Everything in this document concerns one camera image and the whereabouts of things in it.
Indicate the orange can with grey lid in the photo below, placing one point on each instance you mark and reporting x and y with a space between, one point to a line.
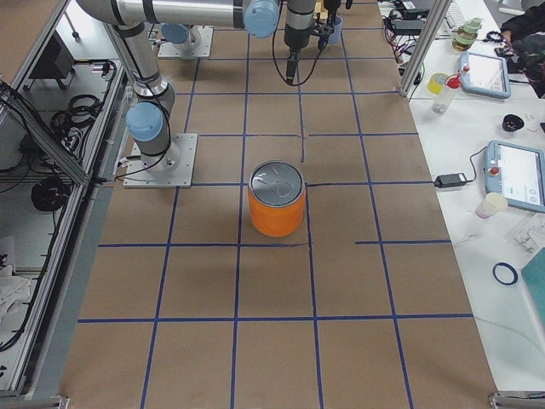
276 194

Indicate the teach pendant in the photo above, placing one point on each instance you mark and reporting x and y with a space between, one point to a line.
484 75
517 173

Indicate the light blue plastic cup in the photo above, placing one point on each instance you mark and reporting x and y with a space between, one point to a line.
335 36

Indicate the teach pendant far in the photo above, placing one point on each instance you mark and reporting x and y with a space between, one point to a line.
484 75

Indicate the black bowl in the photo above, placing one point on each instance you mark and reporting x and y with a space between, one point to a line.
512 123

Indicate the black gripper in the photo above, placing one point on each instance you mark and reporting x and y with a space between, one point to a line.
331 4
295 37

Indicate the white crumpled cloth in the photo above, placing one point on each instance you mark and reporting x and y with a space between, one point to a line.
15 290

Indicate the teach pendant near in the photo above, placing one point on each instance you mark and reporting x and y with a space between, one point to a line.
517 173

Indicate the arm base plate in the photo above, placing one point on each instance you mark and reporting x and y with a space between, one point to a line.
174 170
197 45

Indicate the clear squeeze bottle red cap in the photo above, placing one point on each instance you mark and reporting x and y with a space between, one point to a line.
446 95

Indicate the white plastic cup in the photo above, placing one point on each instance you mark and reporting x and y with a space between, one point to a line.
491 204

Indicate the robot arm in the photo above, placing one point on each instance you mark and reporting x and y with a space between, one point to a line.
144 31

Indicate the black power adapter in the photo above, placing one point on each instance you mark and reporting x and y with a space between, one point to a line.
450 180

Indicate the aluminium frame post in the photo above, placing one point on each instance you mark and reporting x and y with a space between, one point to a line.
434 20

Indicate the yellow tape roll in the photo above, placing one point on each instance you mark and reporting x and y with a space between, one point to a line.
437 82

